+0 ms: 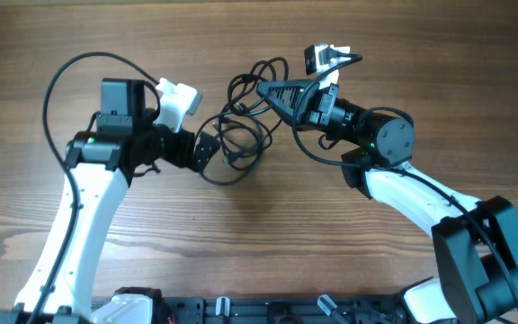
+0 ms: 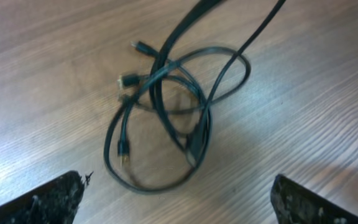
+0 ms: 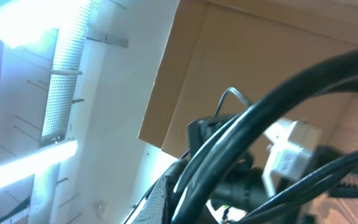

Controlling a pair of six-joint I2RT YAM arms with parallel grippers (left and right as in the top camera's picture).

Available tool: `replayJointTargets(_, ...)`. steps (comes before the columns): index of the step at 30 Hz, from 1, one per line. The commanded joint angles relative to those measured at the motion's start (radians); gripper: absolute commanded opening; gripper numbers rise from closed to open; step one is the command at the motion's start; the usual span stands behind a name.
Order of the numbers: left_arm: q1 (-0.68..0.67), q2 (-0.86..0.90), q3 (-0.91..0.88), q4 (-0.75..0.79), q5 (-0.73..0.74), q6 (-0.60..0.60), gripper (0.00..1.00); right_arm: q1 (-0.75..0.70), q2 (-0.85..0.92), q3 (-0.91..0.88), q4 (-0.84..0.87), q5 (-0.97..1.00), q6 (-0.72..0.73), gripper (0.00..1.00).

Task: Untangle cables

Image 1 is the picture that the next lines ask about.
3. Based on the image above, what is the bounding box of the black cable bundle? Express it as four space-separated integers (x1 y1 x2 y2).
192 56 290 186

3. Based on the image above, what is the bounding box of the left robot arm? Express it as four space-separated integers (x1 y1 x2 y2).
0 78 219 323

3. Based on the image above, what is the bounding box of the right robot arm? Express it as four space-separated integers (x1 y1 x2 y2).
256 80 518 323

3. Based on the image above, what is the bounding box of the black right camera cable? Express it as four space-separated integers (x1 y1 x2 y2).
290 47 518 324

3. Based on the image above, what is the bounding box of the black camera cable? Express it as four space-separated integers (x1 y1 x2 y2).
290 47 518 324
24 50 161 324

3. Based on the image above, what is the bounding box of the black left camera cable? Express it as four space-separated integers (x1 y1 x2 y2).
24 50 161 324

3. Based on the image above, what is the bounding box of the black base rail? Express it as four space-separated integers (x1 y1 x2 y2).
90 285 480 324

